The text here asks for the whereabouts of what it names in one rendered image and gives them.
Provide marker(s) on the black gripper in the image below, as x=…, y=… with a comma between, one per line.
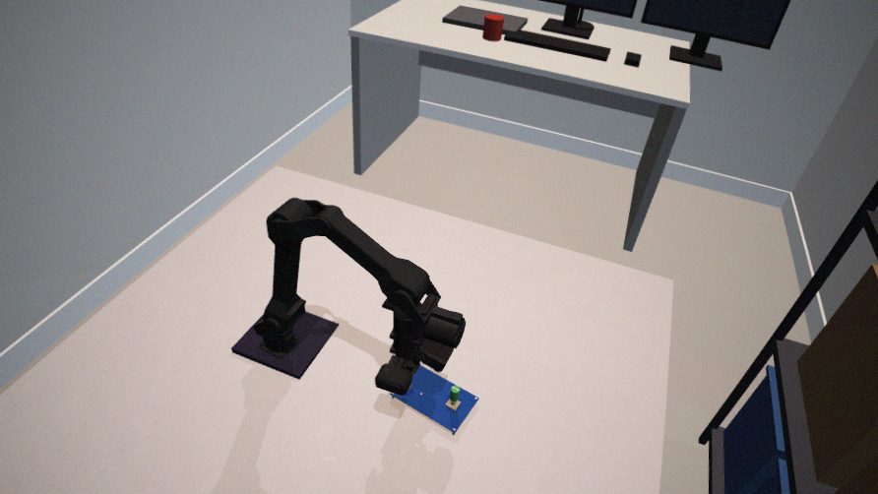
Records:
x=395, y=376

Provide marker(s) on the blue circuit board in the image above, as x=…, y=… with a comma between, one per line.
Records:
x=438, y=399

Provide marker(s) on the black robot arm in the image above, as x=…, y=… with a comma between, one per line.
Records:
x=401, y=281

